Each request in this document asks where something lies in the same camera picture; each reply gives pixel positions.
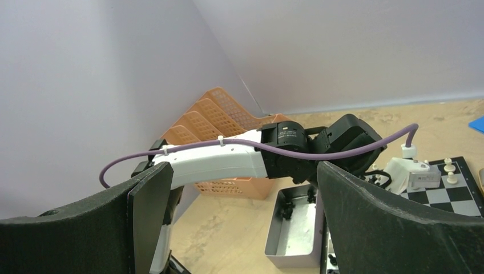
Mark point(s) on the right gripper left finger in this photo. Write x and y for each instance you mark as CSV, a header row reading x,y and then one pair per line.
x,y
113,231

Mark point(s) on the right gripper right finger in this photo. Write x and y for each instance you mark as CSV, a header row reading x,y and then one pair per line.
x,y
376,231

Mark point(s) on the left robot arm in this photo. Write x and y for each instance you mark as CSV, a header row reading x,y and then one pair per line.
x,y
277,150

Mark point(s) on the black white chess board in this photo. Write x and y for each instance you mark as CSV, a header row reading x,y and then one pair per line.
x,y
457,193

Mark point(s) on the silver metal tin tray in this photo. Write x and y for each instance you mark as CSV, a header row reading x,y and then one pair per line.
x,y
295,232

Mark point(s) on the blue notebook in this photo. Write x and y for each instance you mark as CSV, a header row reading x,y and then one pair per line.
x,y
477,124

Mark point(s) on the orange plastic file rack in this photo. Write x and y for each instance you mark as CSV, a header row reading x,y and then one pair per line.
x,y
217,113

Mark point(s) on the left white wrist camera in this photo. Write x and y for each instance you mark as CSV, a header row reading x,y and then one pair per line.
x,y
407,172

